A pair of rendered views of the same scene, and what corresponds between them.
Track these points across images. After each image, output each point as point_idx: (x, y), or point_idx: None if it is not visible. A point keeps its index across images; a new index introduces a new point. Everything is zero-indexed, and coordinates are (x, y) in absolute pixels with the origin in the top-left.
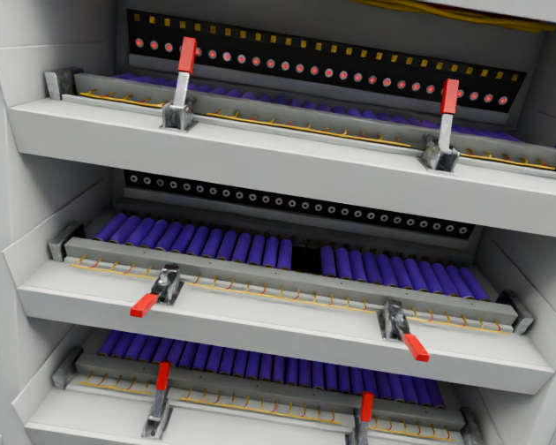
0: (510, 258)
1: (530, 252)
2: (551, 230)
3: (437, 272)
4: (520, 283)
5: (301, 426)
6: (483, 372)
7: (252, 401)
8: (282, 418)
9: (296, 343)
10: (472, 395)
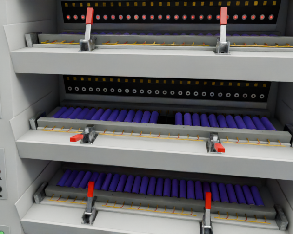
0: (289, 107)
1: None
2: (292, 78)
3: (245, 120)
4: None
5: (172, 218)
6: (269, 167)
7: (143, 207)
8: (161, 213)
9: (159, 159)
10: (281, 197)
